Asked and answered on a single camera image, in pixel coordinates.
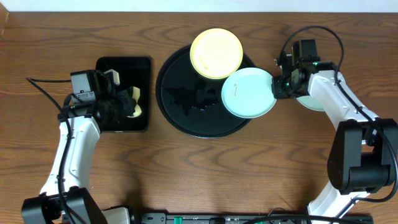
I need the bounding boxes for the yellow plastic plate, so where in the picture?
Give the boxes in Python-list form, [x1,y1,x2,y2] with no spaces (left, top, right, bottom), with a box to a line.
[190,28,243,80]

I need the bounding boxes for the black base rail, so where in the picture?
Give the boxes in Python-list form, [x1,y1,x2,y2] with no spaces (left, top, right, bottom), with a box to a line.
[130,212,374,224]

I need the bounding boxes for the mint plate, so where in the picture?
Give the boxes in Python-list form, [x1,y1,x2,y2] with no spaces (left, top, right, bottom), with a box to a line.
[221,67,277,119]
[296,96,325,112]

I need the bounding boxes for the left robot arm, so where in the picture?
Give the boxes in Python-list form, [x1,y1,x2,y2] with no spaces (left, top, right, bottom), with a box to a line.
[21,86,141,223]

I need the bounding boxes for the black rectangular tray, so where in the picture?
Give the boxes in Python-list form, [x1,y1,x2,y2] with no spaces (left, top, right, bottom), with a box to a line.
[96,57,152,132]

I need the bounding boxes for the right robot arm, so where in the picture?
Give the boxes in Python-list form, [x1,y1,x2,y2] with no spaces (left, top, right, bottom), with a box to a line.
[272,57,397,219]

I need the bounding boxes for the yellow green sponge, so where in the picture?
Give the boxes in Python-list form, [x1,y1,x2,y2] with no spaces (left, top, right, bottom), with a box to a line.
[128,86,142,118]

